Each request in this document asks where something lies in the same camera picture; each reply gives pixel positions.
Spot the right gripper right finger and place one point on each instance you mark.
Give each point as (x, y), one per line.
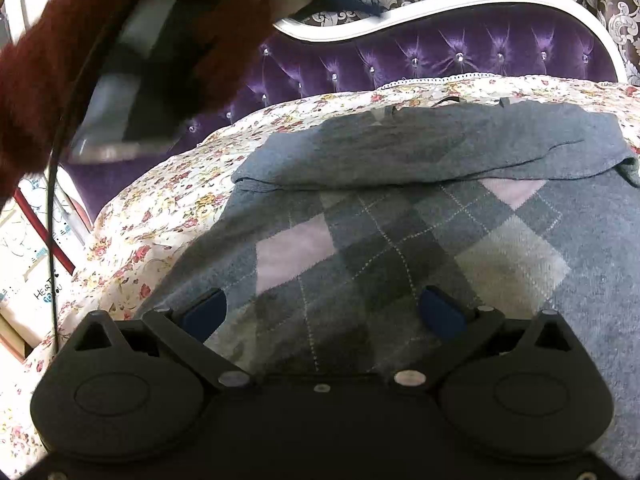
(462, 331)

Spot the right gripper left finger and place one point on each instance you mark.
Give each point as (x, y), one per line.
(183, 331)

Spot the grey argyle knit sweater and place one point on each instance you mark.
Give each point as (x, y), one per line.
(330, 235)

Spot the floral bed sheet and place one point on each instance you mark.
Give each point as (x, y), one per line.
(165, 199)

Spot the white printed storage box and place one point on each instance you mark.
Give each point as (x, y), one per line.
(26, 286)

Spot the purple tufted white-framed headboard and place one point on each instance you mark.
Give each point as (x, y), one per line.
(428, 39)

